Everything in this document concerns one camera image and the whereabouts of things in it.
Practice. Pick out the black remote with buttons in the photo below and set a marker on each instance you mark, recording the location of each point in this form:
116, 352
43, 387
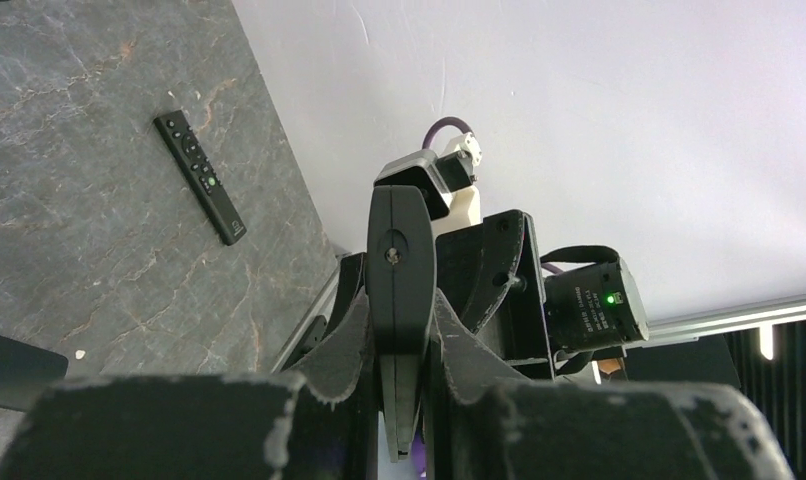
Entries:
196, 167

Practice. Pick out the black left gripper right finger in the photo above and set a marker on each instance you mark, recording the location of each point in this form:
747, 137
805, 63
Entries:
462, 368

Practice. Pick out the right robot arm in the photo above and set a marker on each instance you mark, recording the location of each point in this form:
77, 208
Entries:
590, 304

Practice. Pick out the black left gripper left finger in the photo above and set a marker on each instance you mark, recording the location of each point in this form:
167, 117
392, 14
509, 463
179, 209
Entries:
331, 371

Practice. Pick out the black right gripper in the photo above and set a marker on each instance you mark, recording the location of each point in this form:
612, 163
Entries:
488, 275

